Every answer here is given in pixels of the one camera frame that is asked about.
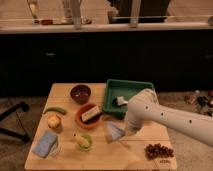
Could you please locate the silver metal spatula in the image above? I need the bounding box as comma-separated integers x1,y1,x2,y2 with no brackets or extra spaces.
115,96,128,106

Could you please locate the orange bowl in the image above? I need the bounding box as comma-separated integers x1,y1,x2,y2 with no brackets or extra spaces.
75,103,102,129

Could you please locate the purple bowl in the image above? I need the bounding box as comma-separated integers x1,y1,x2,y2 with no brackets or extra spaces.
70,84,91,105

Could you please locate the blue towel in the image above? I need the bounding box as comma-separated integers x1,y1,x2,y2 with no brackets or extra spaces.
105,121,125,143

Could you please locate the blue sponge cloth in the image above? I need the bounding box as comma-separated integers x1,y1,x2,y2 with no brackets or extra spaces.
32,131,58,158

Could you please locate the black chair base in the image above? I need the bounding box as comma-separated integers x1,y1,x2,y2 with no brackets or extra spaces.
0,101,30,143

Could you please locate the red small dish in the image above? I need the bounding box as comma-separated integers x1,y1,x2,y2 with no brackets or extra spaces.
41,19,53,25

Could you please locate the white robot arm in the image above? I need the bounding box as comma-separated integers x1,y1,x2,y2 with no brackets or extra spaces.
125,89,213,147

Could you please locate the green plastic tray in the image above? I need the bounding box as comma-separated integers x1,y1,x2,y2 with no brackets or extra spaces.
103,79,154,120

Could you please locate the yellow toy corn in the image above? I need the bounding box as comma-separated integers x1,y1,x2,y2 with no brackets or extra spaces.
74,134,90,148

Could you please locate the green small bowl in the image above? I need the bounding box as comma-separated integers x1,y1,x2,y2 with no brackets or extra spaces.
76,134,92,151

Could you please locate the wooden block eraser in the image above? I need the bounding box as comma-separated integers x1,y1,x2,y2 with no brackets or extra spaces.
81,106,101,122

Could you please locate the purple grape bunch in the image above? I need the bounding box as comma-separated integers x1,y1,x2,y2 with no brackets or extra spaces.
145,143,174,160

